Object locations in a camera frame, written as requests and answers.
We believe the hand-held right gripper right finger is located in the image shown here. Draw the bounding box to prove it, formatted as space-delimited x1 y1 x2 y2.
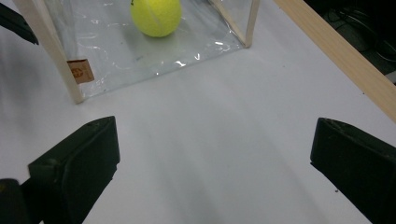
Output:
309 117 396 224

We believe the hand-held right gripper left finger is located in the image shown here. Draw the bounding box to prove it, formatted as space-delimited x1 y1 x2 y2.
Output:
19 115 121 224

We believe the clear plastic container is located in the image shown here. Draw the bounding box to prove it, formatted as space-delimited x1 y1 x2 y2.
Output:
12 0 262 105

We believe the yellow tennis ball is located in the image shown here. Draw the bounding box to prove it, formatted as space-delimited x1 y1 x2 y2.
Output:
130 0 183 38

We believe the tangle of floor cables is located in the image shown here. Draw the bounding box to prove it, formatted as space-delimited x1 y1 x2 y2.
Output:
321 6 396 63

